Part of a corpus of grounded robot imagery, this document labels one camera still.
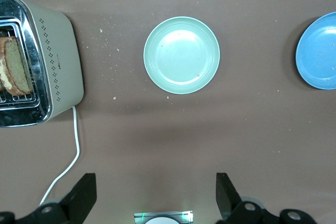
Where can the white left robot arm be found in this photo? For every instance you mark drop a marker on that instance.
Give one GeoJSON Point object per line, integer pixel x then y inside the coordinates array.
{"type": "Point", "coordinates": [162, 221]}

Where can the blue plate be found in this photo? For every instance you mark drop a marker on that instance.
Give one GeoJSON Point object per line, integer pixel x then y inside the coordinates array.
{"type": "Point", "coordinates": [317, 51]}

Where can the beige and chrome toaster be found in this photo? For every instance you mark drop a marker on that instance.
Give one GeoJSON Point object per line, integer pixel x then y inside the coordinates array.
{"type": "Point", "coordinates": [60, 58]}

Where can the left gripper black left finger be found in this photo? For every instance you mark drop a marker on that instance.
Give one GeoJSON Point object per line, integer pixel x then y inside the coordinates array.
{"type": "Point", "coordinates": [84, 195]}

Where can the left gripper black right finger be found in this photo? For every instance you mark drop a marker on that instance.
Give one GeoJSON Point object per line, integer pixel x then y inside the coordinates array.
{"type": "Point", "coordinates": [225, 197]}

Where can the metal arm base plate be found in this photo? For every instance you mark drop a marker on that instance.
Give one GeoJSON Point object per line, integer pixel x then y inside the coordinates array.
{"type": "Point", "coordinates": [139, 217]}

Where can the mint green plate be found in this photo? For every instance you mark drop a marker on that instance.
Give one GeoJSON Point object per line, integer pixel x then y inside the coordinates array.
{"type": "Point", "coordinates": [181, 54]}

